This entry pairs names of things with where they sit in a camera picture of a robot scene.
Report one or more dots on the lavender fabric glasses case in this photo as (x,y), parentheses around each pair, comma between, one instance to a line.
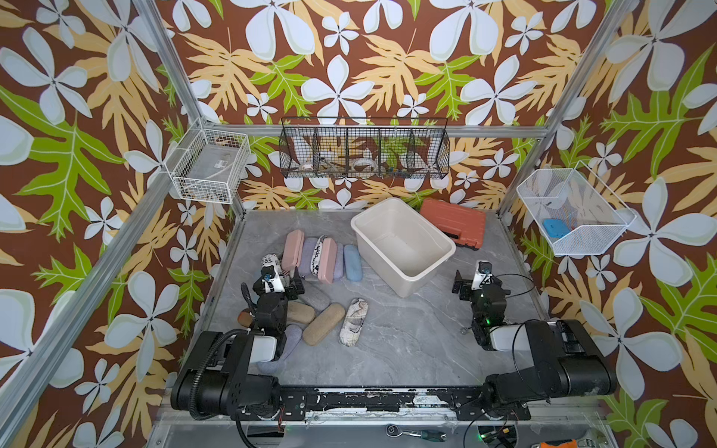
(293,338)

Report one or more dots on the blue object in basket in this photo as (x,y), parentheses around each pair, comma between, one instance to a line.
(556,229)

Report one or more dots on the tan fabric glasses case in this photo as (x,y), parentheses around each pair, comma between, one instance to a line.
(323,324)

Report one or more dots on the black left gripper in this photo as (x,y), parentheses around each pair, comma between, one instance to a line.
(278,286)

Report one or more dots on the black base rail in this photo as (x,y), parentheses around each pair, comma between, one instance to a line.
(461,403)

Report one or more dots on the beige fabric glasses case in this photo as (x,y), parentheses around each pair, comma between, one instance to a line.
(300,313)

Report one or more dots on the lilac fabric glasses case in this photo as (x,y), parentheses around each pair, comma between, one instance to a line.
(308,248)

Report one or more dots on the cream plastic storage box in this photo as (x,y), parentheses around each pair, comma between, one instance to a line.
(400,245)

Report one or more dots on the purple fabric glasses case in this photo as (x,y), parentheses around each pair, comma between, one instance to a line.
(339,266)

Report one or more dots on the ratchet screwdriver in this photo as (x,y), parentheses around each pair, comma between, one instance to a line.
(428,435)

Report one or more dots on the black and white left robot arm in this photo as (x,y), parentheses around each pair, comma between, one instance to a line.
(215,379)

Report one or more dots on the world map print glasses case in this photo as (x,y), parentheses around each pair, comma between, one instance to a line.
(357,312)

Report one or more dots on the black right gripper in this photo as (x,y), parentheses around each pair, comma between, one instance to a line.
(462,286)

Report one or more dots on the pink glasses case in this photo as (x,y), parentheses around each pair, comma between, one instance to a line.
(292,254)
(327,260)

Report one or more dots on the white wire basket left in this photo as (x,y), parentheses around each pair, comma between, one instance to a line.
(207,164)

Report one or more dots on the plaid glasses case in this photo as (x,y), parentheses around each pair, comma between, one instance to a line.
(245,319)

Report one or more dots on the white wire basket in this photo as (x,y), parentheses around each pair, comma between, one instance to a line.
(207,164)
(597,215)

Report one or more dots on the black wire basket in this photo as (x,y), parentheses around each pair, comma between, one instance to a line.
(363,147)

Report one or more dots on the light blue fabric glasses case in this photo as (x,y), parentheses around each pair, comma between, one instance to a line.
(353,265)

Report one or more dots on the white wire basket right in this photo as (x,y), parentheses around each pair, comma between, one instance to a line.
(597,215)

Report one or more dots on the grey fabric glasses case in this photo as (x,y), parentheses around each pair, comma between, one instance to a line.
(315,297)

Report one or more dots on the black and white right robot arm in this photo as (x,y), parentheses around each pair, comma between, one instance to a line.
(566,361)

